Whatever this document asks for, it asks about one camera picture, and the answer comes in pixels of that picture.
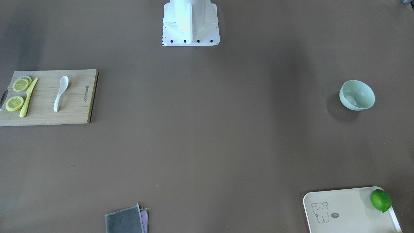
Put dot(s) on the light green bowl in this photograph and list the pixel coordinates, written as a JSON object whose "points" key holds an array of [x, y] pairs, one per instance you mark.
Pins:
{"points": [[356, 95]]}

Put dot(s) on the white ceramic spoon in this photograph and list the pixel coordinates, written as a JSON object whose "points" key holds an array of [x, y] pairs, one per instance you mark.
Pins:
{"points": [[64, 83]]}

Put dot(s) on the grey folded cloth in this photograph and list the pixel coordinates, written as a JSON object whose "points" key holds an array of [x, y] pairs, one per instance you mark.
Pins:
{"points": [[129, 220]]}

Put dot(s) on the bamboo cutting board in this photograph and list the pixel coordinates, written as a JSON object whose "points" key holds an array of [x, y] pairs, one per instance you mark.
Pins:
{"points": [[75, 105]]}

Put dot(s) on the cream tray with bunny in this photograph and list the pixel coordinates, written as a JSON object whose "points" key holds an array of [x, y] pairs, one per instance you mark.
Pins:
{"points": [[347, 211]]}

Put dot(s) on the yellow plastic knife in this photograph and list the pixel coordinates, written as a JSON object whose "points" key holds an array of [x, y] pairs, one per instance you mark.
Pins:
{"points": [[29, 91]]}

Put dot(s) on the lemon slice near knife blade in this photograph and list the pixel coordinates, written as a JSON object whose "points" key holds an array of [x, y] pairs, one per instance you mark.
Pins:
{"points": [[22, 83]]}

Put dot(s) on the green lime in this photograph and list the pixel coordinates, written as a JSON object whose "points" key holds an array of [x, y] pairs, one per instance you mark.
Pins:
{"points": [[381, 200]]}

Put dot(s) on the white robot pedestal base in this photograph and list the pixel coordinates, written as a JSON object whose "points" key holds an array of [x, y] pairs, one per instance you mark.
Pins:
{"points": [[190, 23]]}

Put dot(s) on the lemon slice near knife handle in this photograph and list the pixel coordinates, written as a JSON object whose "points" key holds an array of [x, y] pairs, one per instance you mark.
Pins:
{"points": [[14, 103]]}

